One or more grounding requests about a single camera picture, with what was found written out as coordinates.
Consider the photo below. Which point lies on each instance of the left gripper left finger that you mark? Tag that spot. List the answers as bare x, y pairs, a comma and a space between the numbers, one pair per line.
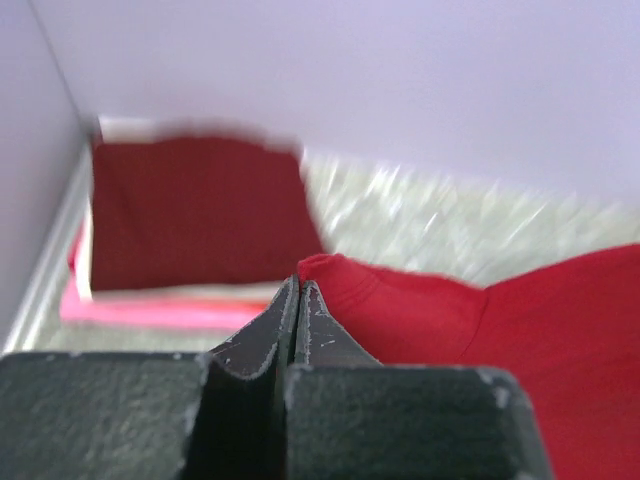
150, 415

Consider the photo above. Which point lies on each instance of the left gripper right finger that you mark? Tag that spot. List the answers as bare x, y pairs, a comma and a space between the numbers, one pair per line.
350, 417

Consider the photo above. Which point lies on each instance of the folded orange-red t-shirt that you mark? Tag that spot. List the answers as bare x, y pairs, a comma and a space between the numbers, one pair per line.
233, 306

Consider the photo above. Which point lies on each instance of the folded pink t-shirt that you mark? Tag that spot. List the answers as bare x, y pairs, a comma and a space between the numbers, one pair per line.
155, 312

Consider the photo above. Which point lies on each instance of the folded dark red t-shirt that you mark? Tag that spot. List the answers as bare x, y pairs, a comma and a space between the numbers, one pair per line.
197, 211

